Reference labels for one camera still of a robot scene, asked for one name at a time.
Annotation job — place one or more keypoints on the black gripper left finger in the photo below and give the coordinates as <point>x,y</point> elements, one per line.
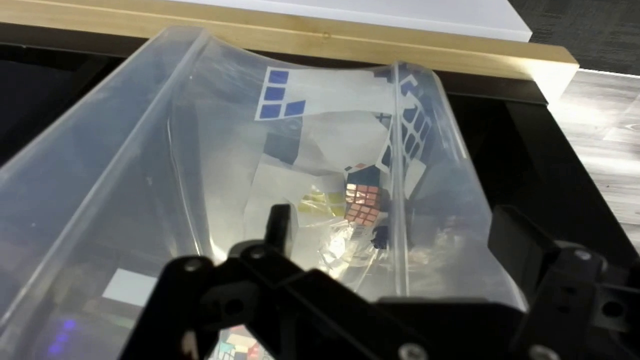
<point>292,313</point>

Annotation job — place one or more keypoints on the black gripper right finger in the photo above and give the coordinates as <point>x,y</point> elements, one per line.
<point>580,305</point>

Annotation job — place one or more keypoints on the clear plastic storage box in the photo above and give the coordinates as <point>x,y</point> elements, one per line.
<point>74,315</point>

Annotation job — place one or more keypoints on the white rubiks cube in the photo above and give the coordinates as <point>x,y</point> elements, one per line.
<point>347,123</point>

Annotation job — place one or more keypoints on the wooden top white counter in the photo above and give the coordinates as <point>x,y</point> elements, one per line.
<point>549,66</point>

